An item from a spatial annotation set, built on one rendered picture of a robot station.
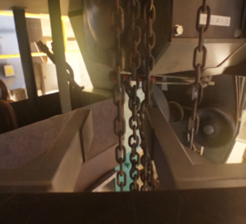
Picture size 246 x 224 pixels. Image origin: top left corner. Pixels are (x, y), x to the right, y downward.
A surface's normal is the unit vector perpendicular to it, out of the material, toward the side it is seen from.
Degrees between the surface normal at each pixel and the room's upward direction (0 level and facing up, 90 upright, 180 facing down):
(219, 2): 90
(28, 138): 90
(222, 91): 90
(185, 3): 90
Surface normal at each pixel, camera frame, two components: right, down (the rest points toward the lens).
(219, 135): -0.73, 0.16
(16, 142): 0.75, 0.18
